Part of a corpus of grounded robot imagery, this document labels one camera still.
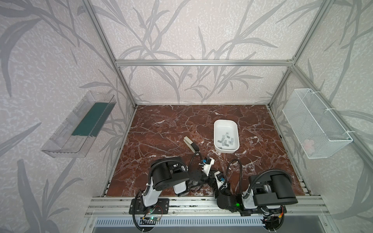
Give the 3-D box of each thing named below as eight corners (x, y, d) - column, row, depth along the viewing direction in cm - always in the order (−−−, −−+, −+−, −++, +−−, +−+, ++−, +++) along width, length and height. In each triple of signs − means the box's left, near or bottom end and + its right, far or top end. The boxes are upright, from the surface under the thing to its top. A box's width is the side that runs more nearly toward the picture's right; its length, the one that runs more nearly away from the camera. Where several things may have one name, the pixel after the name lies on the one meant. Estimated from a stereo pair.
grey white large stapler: (195, 154, 95) (195, 150, 91) (183, 140, 101) (183, 137, 98) (200, 150, 97) (200, 146, 93) (188, 137, 103) (188, 133, 99)
